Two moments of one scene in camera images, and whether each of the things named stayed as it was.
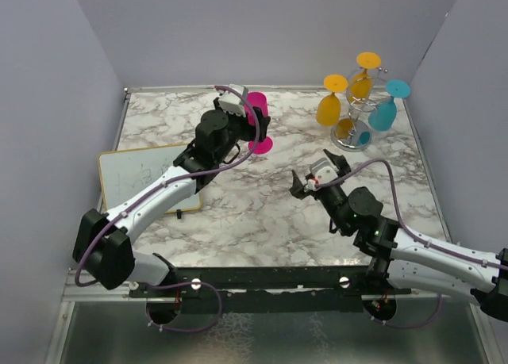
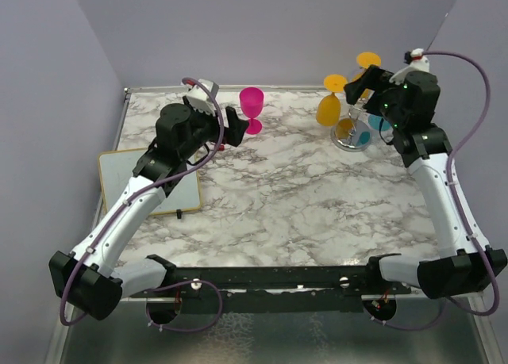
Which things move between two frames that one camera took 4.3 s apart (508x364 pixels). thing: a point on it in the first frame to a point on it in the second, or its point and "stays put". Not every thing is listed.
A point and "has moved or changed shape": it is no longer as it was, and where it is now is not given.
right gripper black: [340, 162] to [375, 78]
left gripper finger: [263, 123] to [237, 128]
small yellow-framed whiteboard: [125, 172] stays put
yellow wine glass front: [328, 109] stays put
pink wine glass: [258, 99] has moved or changed shape
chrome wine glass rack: [352, 134] stays put
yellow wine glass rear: [361, 84] stays put
